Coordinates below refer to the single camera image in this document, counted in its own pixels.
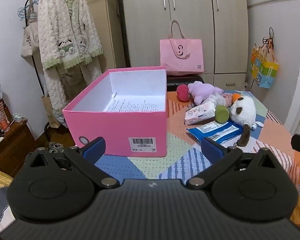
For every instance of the red plush toy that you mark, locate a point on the red plush toy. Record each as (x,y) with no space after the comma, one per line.
(182,92)

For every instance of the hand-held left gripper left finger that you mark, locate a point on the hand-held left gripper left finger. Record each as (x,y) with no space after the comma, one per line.
(95,150)

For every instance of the small packet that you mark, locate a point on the small packet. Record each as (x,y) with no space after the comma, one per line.
(18,118)

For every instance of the beige wardrobe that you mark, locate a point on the beige wardrobe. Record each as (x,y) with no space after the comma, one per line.
(190,5)

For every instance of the patchwork blanket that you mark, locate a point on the patchwork blanket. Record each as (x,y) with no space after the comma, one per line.
(180,142)

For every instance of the blue and white packet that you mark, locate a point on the blue and white packet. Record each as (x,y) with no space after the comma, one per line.
(215,130)

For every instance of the white mesh bath sponge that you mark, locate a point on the white mesh bath sponge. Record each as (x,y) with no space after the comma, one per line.
(218,99)

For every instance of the fluffy cream pajama jacket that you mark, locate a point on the fluffy cream pajama jacket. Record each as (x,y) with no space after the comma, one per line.
(55,30)

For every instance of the purple plush toy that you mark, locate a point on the purple plush toy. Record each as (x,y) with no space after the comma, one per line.
(202,90)

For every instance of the pink floral scrunchie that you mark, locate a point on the pink floral scrunchie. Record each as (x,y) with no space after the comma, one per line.
(228,99)

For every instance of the orange drink bottle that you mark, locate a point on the orange drink bottle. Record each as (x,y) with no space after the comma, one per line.
(2,122)

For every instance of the green cup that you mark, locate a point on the green cup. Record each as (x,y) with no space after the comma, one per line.
(221,113)

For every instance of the black clothes rack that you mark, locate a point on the black clothes rack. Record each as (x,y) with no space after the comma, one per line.
(40,80)

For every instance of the black suitcase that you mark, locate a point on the black suitcase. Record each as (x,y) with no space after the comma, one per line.
(175,82)

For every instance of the printed paper sheet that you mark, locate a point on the printed paper sheet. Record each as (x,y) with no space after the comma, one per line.
(130,103)

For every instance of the white plush cat toy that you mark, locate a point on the white plush cat toy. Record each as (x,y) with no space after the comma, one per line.
(245,110)

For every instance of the pink cardboard box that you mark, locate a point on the pink cardboard box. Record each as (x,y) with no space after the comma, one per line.
(120,127)

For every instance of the colourful paper gift bag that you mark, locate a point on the colourful paper gift bag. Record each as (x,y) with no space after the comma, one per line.
(265,72)

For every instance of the wooden cabinet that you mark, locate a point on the wooden cabinet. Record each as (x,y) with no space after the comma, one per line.
(12,145)

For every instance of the grey sneaker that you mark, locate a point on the grey sneaker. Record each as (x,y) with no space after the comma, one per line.
(55,146)

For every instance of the canvas tote bag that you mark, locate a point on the canvas tote bag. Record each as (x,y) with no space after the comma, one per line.
(30,40)

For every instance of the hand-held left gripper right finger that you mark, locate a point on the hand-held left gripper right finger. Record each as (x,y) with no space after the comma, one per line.
(211,148)

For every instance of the pink tote bag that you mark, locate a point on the pink tote bag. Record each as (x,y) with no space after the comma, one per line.
(181,57)

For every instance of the brown paper bag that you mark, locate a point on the brown paper bag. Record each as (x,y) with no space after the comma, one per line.
(48,112)

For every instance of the white tissue pack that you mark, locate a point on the white tissue pack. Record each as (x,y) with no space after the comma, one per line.
(198,112)

